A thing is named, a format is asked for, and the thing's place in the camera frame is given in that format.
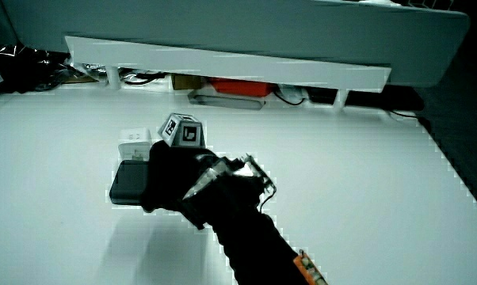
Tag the black battery pack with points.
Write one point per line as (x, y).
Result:
(129, 182)

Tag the white charger block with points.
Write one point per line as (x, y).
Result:
(134, 144)

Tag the white small object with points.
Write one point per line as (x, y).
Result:
(292, 92)

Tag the brown cardboard box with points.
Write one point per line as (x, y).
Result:
(186, 82)

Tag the white partition panel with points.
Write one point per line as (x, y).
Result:
(238, 27)

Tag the white desk shelf riser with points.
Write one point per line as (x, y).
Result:
(222, 65)

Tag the orange box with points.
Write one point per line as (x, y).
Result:
(242, 86)

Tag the crinkled foil bag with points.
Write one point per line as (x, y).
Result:
(28, 67)

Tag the person's right hand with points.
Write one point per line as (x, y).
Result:
(171, 178)

